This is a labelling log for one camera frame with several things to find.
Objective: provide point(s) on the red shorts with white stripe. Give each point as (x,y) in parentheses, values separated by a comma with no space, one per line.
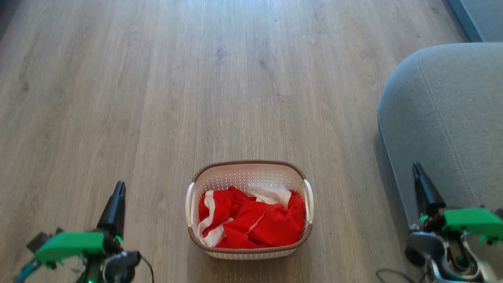
(214,212)

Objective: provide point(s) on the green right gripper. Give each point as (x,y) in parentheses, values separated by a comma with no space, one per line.
(471,221)

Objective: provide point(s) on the red and white shirt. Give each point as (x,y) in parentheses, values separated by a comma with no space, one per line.
(271,224)

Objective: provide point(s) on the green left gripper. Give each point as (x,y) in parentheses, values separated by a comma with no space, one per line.
(70,243)

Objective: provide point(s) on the beige laundry basket brown rim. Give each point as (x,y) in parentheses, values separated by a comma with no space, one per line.
(243,177)

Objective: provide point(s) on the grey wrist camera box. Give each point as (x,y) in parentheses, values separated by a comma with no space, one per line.
(37,241)

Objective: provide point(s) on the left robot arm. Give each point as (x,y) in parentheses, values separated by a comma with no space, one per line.
(122,265)

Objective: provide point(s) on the grey rounded sofa section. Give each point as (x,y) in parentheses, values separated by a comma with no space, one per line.
(444,118)

